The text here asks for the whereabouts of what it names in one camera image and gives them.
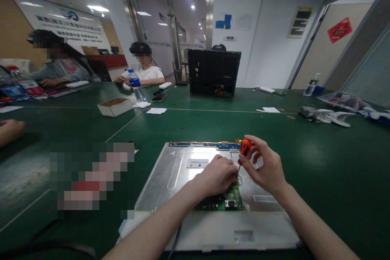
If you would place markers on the person's left hand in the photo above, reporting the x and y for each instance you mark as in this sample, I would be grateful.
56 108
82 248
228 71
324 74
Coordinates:
213 177

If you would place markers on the person's right hand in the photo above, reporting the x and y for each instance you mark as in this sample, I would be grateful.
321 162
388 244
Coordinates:
268 168

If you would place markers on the person's right index finger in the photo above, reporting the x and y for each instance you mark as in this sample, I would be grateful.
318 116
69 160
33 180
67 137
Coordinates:
254 140

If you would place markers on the person's right fingers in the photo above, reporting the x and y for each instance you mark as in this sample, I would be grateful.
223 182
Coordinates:
257 156

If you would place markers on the person's right thumb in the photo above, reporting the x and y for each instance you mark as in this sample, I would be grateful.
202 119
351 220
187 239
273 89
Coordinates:
245 165

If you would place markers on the person's left fingers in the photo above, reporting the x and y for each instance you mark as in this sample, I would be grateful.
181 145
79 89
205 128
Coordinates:
227 167

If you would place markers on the green circuit board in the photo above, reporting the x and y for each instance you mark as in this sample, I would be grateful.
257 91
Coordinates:
233 197

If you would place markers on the white paper sheet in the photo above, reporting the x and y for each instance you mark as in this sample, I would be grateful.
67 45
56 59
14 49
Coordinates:
156 110
269 109

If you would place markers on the blue strip circuit board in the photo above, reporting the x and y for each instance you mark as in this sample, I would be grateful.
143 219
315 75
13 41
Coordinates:
198 144

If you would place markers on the white router box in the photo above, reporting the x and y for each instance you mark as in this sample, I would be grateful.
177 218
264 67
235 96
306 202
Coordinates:
77 84
267 89
165 85

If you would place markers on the silver monitor panel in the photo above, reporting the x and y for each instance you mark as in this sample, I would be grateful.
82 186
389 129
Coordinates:
173 177

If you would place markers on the white monitor stand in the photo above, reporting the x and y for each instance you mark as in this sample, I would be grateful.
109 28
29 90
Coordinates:
329 116

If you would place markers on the clear water bottle dark label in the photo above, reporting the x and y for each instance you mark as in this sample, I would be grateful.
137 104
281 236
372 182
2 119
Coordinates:
312 84

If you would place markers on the black monitor back housing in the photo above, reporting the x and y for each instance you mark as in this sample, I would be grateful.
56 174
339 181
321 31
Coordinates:
213 71

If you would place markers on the smartphone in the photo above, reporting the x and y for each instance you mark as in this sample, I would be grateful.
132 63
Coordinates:
159 98

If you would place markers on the clear plastic bag of parts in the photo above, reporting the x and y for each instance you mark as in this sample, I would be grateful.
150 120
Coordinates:
344 101

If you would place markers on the crumpled white tissue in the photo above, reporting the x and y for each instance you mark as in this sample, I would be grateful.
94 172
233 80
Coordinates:
142 104

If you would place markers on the clear water bottle blue label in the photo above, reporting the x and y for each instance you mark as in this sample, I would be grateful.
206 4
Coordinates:
137 86

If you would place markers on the blue and white plastic part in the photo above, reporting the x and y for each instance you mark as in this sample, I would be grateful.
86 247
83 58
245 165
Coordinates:
377 116

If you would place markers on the white cardboard box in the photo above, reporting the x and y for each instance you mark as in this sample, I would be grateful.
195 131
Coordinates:
115 107

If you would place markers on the red diamond door decoration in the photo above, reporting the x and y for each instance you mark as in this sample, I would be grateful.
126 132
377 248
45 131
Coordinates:
339 30

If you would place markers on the glass door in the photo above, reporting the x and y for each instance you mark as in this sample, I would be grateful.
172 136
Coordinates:
170 25

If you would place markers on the black chair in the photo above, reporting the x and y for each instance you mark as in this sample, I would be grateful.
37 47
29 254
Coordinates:
100 71

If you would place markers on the reception desk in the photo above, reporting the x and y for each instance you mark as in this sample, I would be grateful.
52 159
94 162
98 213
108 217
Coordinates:
105 57

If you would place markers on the red packets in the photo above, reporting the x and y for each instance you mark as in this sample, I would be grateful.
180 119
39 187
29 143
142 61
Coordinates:
32 89

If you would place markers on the white wall notice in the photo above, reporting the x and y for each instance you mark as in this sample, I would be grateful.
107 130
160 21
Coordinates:
243 21

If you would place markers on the blue wall paper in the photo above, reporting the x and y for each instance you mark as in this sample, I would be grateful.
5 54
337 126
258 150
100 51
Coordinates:
223 21

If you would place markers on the framed wall pictures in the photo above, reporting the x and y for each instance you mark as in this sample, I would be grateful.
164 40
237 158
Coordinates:
300 22

